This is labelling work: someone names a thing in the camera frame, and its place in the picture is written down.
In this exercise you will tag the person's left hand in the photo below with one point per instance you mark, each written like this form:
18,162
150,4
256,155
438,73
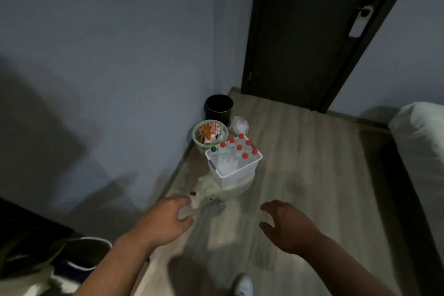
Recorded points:
161,223

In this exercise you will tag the person's right hand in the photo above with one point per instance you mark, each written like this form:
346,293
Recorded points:
295,233

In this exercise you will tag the white plastic basket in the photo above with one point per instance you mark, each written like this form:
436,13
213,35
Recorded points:
236,176

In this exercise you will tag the group of bottles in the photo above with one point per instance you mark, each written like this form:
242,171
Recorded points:
239,148

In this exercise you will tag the person's right forearm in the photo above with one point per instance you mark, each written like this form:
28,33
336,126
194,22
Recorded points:
347,271

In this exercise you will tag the person's left forearm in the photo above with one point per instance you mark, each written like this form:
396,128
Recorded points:
111,268

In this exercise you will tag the person's right white shoe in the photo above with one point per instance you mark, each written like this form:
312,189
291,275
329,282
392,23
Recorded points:
243,287

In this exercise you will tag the white rhino shaped stool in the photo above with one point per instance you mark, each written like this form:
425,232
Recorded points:
208,195

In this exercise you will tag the pale green waste bin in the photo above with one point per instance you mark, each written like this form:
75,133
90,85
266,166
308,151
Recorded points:
199,146

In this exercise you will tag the pile of crumpled wrappers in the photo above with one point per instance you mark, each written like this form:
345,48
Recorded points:
210,132

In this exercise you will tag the white tied plastic bag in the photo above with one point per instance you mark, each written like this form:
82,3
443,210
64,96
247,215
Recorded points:
239,125

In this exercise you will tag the black round trash can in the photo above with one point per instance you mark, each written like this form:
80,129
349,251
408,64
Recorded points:
218,108

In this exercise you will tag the dark wood wardrobe unit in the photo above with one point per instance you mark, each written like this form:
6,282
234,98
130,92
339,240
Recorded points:
24,230

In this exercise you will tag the bed with white duvet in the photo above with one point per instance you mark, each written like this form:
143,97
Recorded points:
419,153

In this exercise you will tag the dark door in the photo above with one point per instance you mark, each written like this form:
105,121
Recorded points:
298,46

